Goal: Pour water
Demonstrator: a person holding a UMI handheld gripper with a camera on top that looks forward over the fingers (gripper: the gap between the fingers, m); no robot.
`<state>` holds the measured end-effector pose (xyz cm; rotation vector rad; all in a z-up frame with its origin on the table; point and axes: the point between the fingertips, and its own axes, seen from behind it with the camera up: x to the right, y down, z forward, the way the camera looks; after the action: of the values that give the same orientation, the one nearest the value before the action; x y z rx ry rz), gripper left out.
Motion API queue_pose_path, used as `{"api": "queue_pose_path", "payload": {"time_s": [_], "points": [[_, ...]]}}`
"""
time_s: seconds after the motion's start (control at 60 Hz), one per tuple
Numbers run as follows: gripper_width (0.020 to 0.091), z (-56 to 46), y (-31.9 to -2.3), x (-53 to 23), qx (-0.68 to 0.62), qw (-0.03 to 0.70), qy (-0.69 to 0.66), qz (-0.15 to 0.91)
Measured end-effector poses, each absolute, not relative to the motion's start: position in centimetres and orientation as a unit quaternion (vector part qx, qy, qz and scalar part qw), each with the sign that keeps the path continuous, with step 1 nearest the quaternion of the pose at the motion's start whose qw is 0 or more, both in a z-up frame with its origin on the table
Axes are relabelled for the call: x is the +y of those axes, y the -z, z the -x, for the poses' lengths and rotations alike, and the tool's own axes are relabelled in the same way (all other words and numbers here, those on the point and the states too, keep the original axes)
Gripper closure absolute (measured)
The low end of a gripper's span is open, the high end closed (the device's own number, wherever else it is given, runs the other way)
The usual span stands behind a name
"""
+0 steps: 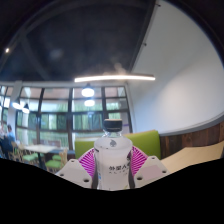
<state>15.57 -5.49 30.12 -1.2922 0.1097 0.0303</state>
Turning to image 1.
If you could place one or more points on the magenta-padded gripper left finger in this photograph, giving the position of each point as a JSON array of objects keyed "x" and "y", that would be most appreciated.
[{"x": 71, "y": 172}]

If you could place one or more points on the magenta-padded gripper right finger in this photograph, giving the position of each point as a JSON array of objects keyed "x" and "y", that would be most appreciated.
[{"x": 151, "y": 170}]

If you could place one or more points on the clear black-capped water bottle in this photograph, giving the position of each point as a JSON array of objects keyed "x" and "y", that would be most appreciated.
[{"x": 112, "y": 161}]

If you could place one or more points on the group of green-seated wooden chairs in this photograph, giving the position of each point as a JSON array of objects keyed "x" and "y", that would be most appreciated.
[{"x": 53, "y": 163}]

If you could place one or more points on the green upholstered booth bench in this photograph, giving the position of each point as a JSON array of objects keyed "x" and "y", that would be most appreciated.
[{"x": 146, "y": 141}]

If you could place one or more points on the light wooden dining table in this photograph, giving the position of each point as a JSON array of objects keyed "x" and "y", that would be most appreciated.
[{"x": 40, "y": 148}]

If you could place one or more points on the person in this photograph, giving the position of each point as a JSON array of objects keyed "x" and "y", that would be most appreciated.
[{"x": 8, "y": 140}]

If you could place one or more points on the group of pendant lamps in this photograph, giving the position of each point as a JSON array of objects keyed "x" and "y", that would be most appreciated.
[{"x": 87, "y": 91}]

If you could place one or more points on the long curved ceiling light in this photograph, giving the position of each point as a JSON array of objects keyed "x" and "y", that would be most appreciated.
[{"x": 113, "y": 78}]

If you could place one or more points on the dark-framed window wall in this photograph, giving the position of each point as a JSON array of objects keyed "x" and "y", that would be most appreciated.
[{"x": 56, "y": 120}]

